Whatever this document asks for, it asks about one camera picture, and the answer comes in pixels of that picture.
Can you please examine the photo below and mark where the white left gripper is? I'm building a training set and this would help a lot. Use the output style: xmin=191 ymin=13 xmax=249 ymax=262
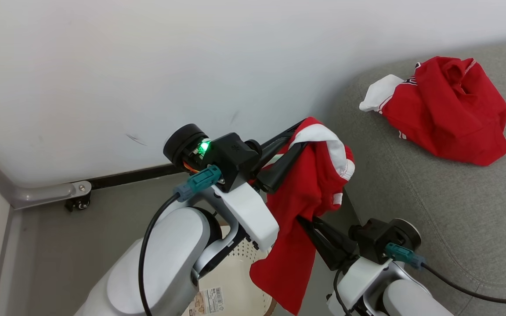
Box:
xmin=163 ymin=119 xmax=310 ymax=252

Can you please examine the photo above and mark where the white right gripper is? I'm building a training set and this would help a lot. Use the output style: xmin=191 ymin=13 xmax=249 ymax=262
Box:
xmin=298 ymin=216 xmax=422 ymax=316

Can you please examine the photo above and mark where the red garment with white band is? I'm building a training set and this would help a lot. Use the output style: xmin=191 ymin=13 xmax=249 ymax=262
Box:
xmin=249 ymin=116 xmax=356 ymax=316

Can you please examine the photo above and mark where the plain red garment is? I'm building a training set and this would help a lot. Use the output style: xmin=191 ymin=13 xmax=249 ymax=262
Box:
xmin=359 ymin=56 xmax=506 ymax=167

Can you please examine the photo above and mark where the beige perforated laundry basket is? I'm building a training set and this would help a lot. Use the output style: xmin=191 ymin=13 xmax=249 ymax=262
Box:
xmin=182 ymin=225 xmax=278 ymax=316

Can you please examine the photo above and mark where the grey fabric sofa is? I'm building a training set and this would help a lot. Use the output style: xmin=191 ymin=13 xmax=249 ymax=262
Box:
xmin=322 ymin=37 xmax=506 ymax=316

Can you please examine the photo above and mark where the barcode sticker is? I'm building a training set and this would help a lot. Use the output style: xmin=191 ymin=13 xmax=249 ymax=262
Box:
xmin=191 ymin=287 xmax=226 ymax=316

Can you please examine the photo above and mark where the small black caster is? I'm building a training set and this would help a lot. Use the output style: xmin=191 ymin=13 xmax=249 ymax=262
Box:
xmin=65 ymin=193 xmax=91 ymax=212

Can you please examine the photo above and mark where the thin black right gripper cable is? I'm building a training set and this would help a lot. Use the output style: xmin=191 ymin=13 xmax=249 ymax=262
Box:
xmin=333 ymin=268 xmax=352 ymax=316

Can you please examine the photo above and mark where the right camera cable teal plug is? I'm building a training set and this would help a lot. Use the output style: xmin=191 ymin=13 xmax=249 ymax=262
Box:
xmin=385 ymin=243 xmax=506 ymax=305

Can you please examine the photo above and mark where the camera cable teal plug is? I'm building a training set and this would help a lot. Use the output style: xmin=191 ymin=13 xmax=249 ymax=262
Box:
xmin=385 ymin=243 xmax=506 ymax=305
xmin=138 ymin=165 xmax=223 ymax=316

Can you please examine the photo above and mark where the left camera cable teal plug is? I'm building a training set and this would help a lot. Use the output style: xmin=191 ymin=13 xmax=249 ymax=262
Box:
xmin=138 ymin=165 xmax=223 ymax=316

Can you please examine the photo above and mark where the grey metal rail bracket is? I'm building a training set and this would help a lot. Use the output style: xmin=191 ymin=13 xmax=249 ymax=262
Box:
xmin=0 ymin=142 xmax=92 ymax=210

